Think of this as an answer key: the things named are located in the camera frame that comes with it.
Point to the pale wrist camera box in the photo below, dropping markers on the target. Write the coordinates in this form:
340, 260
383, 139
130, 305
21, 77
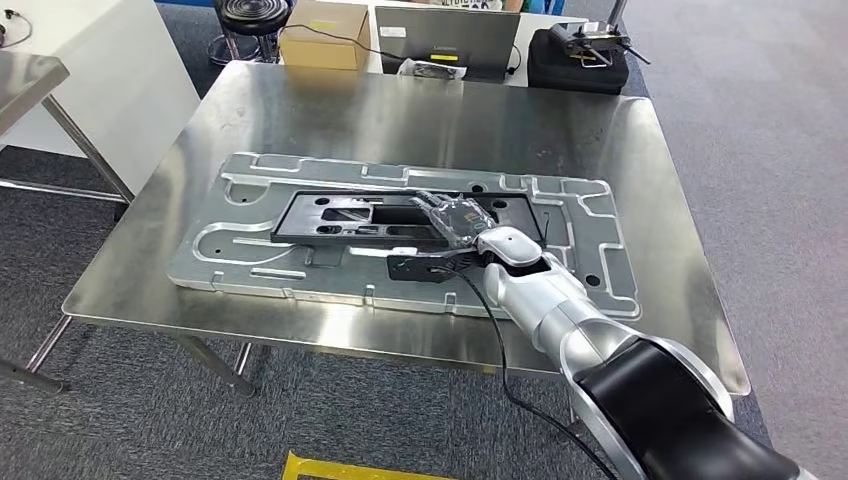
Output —
401, 253

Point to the stainless steel workbench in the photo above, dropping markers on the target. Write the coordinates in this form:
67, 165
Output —
397, 119

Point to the black plastic plate bracket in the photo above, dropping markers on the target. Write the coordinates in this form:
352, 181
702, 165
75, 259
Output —
298, 225

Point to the steel frame table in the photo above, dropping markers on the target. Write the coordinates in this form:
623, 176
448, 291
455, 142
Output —
33, 86

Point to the white partition panel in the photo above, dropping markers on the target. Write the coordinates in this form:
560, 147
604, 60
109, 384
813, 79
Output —
112, 79

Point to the cardboard box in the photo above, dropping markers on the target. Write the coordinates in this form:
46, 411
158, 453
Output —
324, 36

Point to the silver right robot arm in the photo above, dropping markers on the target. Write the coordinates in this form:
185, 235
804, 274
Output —
596, 331

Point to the black carrying case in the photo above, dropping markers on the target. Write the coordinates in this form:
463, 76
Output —
570, 69

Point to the machined aluminium plate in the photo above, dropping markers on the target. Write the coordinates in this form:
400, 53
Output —
265, 265

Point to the clear bag with parts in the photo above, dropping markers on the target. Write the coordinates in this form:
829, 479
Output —
430, 68

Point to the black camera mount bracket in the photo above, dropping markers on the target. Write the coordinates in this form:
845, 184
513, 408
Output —
424, 266

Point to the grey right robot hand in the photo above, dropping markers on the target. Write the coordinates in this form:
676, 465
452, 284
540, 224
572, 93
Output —
457, 218

